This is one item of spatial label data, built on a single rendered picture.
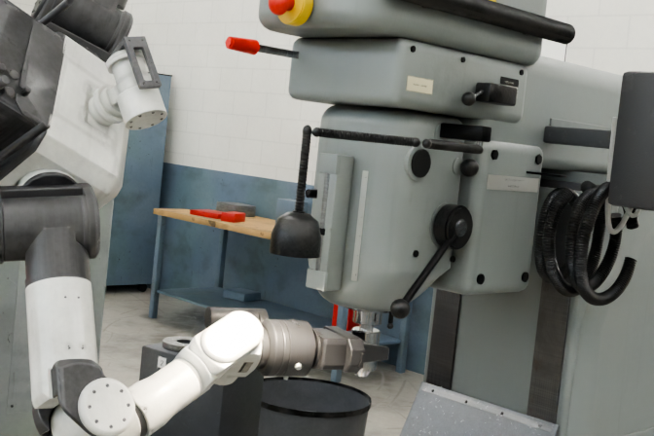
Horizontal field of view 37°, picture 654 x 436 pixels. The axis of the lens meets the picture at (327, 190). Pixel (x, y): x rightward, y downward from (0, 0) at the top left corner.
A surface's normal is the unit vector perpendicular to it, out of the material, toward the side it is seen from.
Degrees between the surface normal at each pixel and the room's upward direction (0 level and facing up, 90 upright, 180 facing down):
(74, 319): 60
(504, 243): 90
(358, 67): 90
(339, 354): 90
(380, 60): 90
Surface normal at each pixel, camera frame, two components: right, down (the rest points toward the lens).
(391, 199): 0.10, 0.06
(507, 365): -0.70, -0.04
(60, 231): 0.30, -0.41
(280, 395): 0.44, 0.03
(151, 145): 0.70, 0.11
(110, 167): 0.77, -0.42
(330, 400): -0.43, -0.06
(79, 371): 0.57, -0.40
